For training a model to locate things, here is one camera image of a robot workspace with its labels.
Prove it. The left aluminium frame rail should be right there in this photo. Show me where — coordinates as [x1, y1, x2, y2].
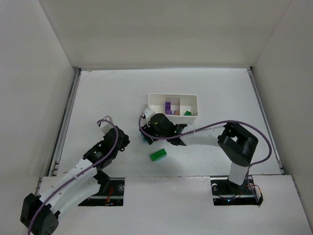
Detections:
[44, 67, 82, 176]

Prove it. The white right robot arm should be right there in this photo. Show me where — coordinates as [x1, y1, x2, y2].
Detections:
[139, 114, 259, 186]

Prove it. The aluminium frame rail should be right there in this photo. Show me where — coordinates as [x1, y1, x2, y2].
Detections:
[44, 67, 82, 176]
[247, 67, 285, 175]

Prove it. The white three-compartment tray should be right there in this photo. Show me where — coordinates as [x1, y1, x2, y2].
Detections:
[148, 94, 199, 124]

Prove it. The right aluminium frame rail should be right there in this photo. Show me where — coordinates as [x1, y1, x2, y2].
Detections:
[247, 67, 285, 175]

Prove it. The small green lego brick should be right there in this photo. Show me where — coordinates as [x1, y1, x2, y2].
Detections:
[184, 111, 192, 116]

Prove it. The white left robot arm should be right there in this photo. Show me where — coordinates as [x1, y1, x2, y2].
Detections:
[20, 126, 130, 235]

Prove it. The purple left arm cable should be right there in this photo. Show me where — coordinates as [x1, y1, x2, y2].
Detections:
[26, 118, 120, 235]

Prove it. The green lego brick block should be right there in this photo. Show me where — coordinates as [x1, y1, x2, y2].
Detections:
[150, 148, 167, 162]

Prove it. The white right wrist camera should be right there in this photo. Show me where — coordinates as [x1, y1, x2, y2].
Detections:
[142, 107, 156, 122]

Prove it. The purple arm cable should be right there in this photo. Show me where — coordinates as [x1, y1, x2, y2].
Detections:
[138, 113, 273, 196]
[26, 118, 120, 235]

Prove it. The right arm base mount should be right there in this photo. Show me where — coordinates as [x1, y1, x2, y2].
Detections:
[210, 177, 264, 206]

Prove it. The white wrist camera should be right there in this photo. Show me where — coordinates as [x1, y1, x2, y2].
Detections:
[142, 107, 156, 122]
[97, 115, 114, 135]

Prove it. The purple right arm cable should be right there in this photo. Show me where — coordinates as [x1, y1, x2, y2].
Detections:
[138, 113, 273, 196]

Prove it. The purple lego brick stack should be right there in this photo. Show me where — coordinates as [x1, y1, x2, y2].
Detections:
[164, 102, 173, 115]

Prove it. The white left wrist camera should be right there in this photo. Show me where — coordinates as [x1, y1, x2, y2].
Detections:
[97, 115, 114, 135]

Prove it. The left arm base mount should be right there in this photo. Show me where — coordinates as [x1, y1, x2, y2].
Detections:
[78, 171, 125, 207]

